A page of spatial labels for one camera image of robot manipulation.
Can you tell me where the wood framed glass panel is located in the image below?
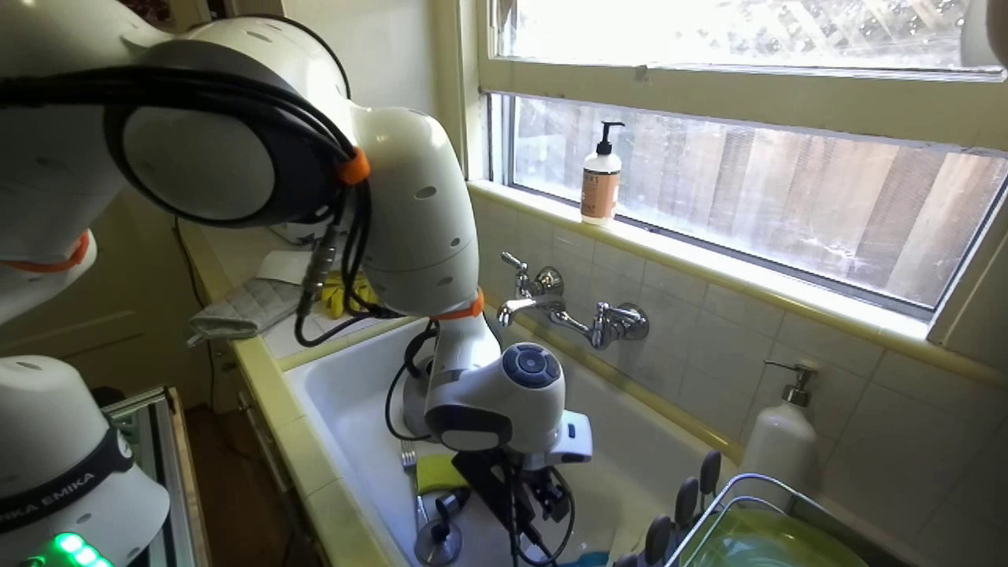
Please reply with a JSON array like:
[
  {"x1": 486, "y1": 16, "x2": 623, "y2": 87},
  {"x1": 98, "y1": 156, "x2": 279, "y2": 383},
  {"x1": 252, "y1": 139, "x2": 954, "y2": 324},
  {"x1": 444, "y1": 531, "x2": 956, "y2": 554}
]
[{"x1": 98, "y1": 385, "x2": 214, "y2": 567}]

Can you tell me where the grey dish rack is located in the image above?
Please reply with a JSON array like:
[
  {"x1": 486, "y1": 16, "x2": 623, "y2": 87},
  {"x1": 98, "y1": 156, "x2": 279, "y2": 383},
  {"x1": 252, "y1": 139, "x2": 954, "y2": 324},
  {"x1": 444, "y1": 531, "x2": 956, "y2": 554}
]
[{"x1": 611, "y1": 451, "x2": 916, "y2": 567}]

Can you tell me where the green dish in rack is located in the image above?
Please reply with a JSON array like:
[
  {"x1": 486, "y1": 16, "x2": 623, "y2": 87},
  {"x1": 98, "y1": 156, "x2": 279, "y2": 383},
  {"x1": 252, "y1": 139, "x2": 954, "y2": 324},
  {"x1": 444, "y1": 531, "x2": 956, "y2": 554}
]
[{"x1": 687, "y1": 502, "x2": 875, "y2": 567}]

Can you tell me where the white framed window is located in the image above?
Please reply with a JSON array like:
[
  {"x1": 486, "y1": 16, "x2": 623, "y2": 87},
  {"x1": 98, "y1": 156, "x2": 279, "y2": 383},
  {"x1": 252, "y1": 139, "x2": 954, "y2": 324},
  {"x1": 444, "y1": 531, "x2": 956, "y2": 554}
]
[{"x1": 475, "y1": 0, "x2": 1008, "y2": 320}]

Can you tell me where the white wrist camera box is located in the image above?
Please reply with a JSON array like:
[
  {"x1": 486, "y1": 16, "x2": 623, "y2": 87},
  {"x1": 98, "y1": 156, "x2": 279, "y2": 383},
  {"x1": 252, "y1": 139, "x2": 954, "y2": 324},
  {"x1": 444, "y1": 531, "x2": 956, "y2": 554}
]
[{"x1": 551, "y1": 410, "x2": 598, "y2": 466}]

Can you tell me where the white kitchen sink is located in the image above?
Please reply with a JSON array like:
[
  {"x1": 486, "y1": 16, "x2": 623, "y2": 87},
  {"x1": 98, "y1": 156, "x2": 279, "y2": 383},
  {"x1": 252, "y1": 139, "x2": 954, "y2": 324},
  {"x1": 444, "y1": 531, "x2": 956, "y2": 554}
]
[{"x1": 279, "y1": 312, "x2": 737, "y2": 567}]

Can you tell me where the black and metal utensil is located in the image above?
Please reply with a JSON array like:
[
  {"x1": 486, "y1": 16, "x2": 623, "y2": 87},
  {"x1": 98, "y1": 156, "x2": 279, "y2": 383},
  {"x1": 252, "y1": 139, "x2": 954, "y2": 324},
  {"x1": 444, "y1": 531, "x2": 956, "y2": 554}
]
[{"x1": 404, "y1": 484, "x2": 473, "y2": 567}]

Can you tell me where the yellow sponge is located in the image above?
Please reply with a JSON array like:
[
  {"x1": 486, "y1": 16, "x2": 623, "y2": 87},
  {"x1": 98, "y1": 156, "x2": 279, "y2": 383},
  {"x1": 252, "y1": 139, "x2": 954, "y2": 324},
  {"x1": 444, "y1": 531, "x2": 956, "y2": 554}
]
[{"x1": 409, "y1": 451, "x2": 473, "y2": 499}]

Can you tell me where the brown pump soap bottle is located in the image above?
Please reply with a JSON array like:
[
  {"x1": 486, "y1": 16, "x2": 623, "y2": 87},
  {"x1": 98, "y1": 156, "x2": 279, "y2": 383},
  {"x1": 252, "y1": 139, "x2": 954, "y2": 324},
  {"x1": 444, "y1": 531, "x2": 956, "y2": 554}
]
[{"x1": 578, "y1": 118, "x2": 630, "y2": 225}]

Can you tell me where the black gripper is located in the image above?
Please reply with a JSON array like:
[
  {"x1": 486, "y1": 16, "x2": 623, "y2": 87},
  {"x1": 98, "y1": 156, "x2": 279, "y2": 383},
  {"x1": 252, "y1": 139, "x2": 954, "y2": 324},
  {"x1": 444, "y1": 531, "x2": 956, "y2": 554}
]
[{"x1": 450, "y1": 451, "x2": 576, "y2": 567}]

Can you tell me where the chrome wall faucet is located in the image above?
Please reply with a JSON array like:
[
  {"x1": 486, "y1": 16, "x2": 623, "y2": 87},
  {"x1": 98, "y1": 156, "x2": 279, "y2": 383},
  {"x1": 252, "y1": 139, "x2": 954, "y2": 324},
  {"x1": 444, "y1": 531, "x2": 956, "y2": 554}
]
[{"x1": 493, "y1": 250, "x2": 654, "y2": 352}]

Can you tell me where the white soap dispenser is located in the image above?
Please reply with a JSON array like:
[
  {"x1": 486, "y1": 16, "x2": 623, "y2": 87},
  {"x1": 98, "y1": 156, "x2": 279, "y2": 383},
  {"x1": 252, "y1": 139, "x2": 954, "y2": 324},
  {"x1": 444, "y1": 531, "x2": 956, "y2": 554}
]
[{"x1": 737, "y1": 361, "x2": 825, "y2": 496}]

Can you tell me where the grey folded towel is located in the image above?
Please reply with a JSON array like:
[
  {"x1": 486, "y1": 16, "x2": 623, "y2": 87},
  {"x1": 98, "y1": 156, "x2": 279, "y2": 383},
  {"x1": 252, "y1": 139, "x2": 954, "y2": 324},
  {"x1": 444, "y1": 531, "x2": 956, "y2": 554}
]
[{"x1": 184, "y1": 274, "x2": 317, "y2": 347}]

